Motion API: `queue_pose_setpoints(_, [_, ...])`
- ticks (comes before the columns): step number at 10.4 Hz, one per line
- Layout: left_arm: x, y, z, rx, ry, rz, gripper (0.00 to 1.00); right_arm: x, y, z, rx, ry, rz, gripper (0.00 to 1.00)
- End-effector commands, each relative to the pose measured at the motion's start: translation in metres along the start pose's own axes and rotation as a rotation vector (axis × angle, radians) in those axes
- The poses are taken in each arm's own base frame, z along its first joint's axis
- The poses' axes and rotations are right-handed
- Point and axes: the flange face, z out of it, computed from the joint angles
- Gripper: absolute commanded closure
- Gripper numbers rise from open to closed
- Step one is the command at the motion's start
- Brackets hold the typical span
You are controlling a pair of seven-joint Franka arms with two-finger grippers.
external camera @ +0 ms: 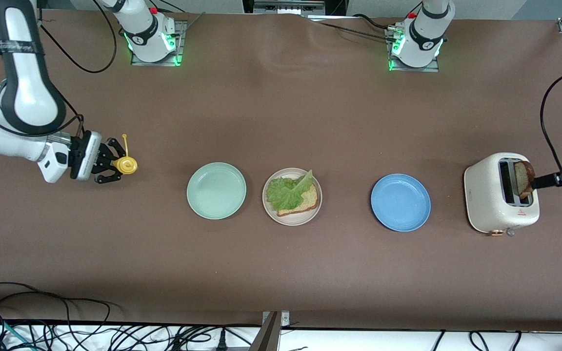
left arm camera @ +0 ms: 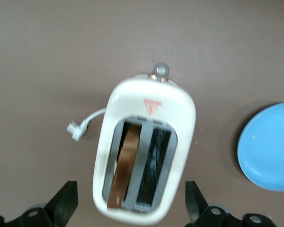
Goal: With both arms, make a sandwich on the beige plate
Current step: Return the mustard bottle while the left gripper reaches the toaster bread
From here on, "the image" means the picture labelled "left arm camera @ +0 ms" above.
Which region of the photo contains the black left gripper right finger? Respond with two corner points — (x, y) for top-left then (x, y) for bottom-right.
(184, 181), (243, 227)

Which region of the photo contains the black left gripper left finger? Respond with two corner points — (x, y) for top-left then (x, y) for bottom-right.
(4, 181), (79, 227)

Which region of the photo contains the brown bread slice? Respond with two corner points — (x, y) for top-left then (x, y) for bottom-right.
(107, 123), (142, 210)

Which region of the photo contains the blue plate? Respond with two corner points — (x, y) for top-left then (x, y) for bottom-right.
(237, 102), (284, 192)

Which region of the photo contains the cream white toaster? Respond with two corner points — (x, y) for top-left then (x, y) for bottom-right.
(92, 61), (196, 226)

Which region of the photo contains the brown table cover sheet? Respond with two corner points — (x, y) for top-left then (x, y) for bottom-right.
(0, 0), (284, 227)

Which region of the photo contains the white toaster power cord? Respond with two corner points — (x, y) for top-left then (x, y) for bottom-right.
(66, 107), (107, 142)

